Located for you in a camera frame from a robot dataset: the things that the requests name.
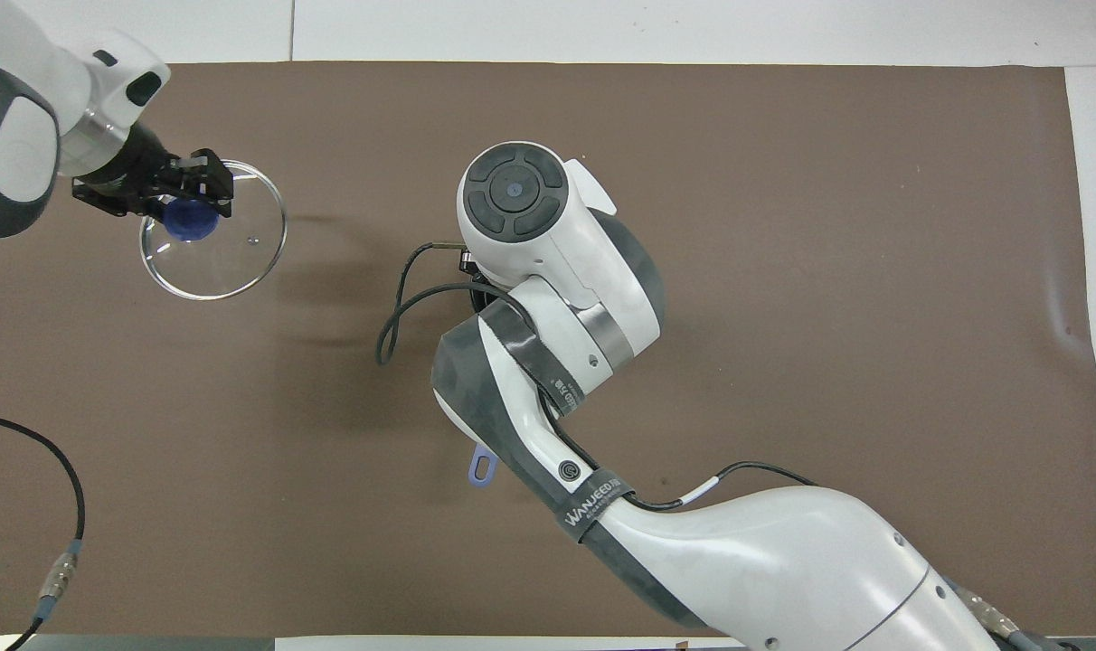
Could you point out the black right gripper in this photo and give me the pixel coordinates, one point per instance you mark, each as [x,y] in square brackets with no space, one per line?
[468,262]

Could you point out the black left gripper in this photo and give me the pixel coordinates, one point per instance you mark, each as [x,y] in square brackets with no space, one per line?
[132,172]

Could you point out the glass lid with blue knob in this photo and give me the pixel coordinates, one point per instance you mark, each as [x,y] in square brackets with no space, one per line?
[231,253]

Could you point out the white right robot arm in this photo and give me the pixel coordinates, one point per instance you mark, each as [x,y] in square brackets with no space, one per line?
[783,551]

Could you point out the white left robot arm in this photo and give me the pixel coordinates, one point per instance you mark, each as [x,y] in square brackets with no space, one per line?
[23,117]

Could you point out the brown table mat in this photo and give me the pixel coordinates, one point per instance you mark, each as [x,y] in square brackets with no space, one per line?
[828,226]

